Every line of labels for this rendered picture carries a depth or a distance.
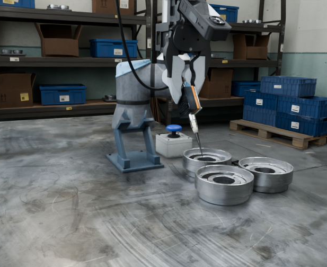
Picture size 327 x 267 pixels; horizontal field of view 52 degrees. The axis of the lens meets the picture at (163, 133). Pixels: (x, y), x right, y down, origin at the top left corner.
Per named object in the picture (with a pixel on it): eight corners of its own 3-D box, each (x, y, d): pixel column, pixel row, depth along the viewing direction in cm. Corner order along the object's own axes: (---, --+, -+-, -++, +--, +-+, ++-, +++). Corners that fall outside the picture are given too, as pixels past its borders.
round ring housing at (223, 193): (242, 213, 55) (244, 189, 54) (184, 198, 60) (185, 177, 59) (258, 191, 63) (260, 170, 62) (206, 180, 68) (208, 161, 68)
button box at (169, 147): (192, 155, 85) (192, 136, 84) (167, 158, 82) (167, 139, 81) (177, 147, 93) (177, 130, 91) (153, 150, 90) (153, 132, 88)
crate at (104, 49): (127, 58, 452) (127, 41, 447) (138, 58, 418) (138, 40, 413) (89, 57, 430) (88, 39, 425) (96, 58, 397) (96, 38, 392)
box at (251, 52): (270, 60, 501) (272, 34, 493) (244, 60, 486) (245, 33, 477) (254, 59, 538) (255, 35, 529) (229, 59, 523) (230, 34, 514)
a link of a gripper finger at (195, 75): (192, 98, 71) (189, 53, 69) (207, 101, 66) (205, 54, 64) (179, 100, 70) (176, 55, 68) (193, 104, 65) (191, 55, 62)
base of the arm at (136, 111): (106, 124, 122) (106, 96, 120) (144, 121, 128) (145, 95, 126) (119, 132, 109) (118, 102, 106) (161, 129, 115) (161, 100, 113)
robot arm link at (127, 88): (117, 96, 122) (117, 58, 119) (155, 97, 122) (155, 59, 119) (113, 100, 110) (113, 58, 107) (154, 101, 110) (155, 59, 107)
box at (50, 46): (85, 58, 388) (84, 23, 379) (37, 56, 366) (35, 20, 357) (78, 57, 425) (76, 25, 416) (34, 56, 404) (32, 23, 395)
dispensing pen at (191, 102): (201, 152, 59) (178, 70, 64) (190, 160, 62) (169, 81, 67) (211, 151, 60) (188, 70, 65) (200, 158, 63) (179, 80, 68)
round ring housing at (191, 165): (195, 183, 67) (196, 163, 66) (174, 167, 76) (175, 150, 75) (240, 177, 70) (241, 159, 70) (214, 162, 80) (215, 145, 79)
